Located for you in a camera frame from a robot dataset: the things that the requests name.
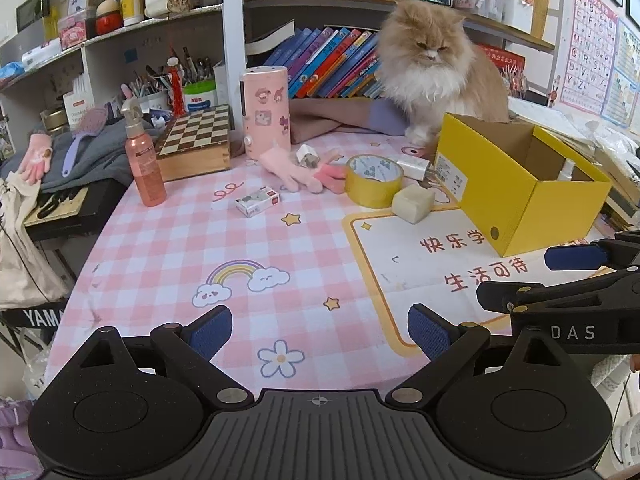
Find white soap block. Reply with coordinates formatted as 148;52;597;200
392;184;435;224

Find small white red box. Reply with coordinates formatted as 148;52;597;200
235;185;281;218

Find white power adapter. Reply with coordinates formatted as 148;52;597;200
397;155;430;182

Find yellow tape roll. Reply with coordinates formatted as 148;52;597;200
345;154;405;209

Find pink glove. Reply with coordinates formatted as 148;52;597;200
258;146;347;194

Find small white spray bottle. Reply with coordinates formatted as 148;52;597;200
556;158;575;182

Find yellow cardboard box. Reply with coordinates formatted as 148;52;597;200
434;114;611;256

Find pink checkered tablecloth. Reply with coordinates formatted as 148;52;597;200
44;127;616;401

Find pink spray bottle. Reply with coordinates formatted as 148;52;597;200
122;98;167;207

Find wooden chess board box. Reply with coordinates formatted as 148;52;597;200
155;105;231;182

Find red book set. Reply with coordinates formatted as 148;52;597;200
477;44;525;72

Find purple hairbrush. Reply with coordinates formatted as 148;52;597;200
61;107;107;178

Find mauve folded cloth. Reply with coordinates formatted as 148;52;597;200
290;98;409;144

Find pink cylinder container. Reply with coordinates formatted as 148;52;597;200
240;66;291;160

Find fluffy orange white cat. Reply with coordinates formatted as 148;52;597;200
376;0;509;148

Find white shelf unit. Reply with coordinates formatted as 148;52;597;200
0;0;564;131

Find row of colourful books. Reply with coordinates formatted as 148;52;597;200
264;26;382;99

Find alphabet wall poster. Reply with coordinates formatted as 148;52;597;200
560;0;617;116

